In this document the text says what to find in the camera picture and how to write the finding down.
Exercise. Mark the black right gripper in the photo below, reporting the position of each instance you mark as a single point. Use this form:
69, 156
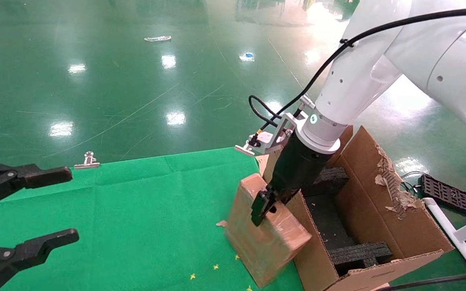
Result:
297, 165

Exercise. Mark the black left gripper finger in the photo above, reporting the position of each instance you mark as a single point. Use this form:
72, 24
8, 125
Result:
43, 174
43, 244

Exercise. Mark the small brown cardboard box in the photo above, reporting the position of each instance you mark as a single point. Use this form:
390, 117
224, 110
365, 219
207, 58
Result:
265, 246

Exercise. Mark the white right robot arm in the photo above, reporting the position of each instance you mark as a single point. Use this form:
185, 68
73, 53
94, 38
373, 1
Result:
358, 81

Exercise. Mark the small cardboard scrap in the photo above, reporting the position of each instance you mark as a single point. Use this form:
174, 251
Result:
221, 223

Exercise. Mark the large open cardboard carton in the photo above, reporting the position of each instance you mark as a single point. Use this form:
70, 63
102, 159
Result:
415, 234

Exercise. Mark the silver binder clip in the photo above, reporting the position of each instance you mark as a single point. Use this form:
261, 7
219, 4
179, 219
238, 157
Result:
87, 163
244, 150

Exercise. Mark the black foam bottom pad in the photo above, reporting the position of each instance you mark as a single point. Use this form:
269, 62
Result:
330, 222

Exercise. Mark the green table cloth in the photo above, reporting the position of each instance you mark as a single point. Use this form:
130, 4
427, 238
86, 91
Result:
115, 222

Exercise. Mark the white crumpled floor litter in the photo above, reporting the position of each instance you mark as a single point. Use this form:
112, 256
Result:
157, 39

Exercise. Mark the black plastic grid panel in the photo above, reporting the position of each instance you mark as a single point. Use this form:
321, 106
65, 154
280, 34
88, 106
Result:
447, 194

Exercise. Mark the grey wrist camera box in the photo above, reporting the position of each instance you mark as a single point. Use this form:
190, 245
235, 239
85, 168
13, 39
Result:
267, 139

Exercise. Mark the grey metal camera bracket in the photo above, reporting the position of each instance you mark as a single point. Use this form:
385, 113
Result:
287, 123

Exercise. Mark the white pipe frame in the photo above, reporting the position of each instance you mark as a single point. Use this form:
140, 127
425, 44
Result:
459, 238

